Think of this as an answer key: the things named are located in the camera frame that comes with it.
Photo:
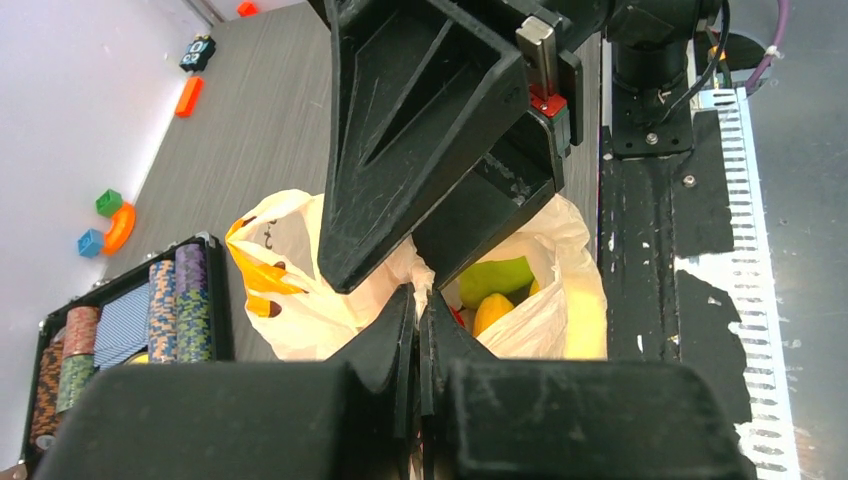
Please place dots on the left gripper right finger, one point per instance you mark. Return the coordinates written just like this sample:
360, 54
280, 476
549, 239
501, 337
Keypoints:
489, 418

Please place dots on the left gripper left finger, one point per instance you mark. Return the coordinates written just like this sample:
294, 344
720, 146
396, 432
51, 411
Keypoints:
347, 417

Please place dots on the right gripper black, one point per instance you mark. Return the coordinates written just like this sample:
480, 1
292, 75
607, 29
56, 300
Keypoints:
423, 90

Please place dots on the yellow fake mango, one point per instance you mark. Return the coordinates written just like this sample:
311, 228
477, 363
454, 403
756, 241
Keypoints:
491, 309

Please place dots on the green fake pear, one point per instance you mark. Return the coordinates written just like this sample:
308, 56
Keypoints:
483, 279

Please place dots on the red fake apple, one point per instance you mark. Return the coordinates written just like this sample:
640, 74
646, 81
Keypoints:
457, 316

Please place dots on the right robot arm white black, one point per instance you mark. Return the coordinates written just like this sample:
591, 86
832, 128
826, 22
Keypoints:
651, 93

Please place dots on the black poker chip case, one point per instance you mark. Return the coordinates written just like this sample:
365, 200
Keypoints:
124, 302

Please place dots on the orange corner piece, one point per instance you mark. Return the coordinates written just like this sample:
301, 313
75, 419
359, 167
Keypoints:
247, 8

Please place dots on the orange block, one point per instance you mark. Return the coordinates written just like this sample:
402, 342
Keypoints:
189, 97

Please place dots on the small toy car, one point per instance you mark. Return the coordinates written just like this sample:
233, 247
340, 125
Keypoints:
198, 54

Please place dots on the blue toy cube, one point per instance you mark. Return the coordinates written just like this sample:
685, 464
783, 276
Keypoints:
90, 243

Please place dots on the green toy cube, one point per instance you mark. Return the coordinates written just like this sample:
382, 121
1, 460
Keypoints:
108, 203

